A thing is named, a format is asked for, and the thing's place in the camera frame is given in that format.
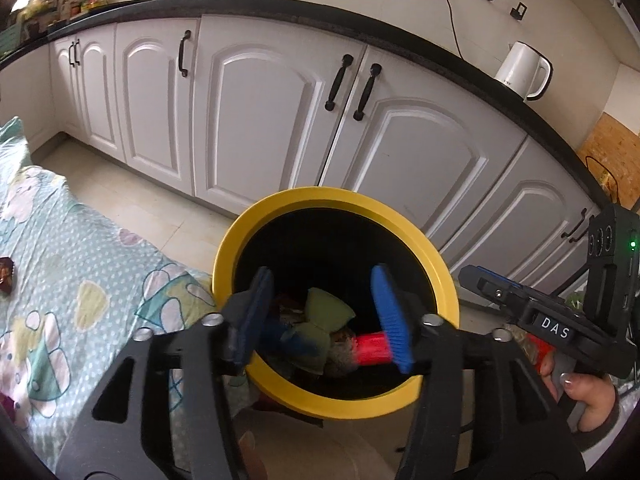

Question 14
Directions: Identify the yellow rimmed black bin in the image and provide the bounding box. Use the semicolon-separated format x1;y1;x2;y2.
211;186;460;421

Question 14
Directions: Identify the red ribbed object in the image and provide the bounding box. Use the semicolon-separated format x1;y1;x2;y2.
356;331;393;366

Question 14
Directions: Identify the person's right hand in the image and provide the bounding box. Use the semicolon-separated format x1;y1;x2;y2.
541;351;621;433

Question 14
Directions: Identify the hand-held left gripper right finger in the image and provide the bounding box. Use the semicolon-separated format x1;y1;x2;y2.
371;264;586;480

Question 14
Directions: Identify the brown glossy wrapper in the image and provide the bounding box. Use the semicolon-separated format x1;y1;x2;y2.
0;256;17;298

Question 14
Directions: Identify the white kitchen cabinet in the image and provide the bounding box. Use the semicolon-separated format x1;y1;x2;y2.
0;15;601;301

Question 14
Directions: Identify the row of condiment bottles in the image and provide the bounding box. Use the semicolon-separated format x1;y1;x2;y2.
30;0;108;21

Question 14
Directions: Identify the black power cable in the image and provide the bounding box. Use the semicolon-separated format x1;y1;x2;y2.
440;0;464;59

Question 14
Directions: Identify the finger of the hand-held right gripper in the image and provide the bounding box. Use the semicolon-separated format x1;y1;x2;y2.
457;265;532;318

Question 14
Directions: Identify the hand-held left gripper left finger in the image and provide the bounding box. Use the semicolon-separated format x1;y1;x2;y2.
55;266;275;480

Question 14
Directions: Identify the blue wrapper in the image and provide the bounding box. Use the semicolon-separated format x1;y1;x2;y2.
260;317;306;368

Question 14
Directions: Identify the white electric kettle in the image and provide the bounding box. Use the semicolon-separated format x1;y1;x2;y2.
494;41;554;102

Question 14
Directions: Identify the printed teal blanket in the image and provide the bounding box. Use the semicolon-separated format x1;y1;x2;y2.
0;117;261;461

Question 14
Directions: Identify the wooden chipboard panel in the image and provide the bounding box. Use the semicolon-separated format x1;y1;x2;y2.
575;112;640;196

